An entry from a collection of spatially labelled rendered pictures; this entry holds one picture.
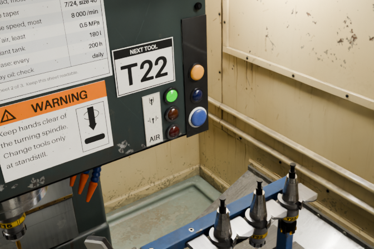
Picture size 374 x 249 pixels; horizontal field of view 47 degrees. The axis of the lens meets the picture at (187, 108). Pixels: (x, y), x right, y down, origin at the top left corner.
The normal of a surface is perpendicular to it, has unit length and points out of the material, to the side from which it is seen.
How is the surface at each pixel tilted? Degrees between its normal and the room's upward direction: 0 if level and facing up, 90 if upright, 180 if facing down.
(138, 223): 0
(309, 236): 24
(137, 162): 90
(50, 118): 90
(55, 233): 90
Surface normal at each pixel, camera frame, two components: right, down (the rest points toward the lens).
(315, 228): -0.38, -0.71
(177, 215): -0.04, -0.90
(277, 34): -0.83, 0.28
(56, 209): 0.55, 0.35
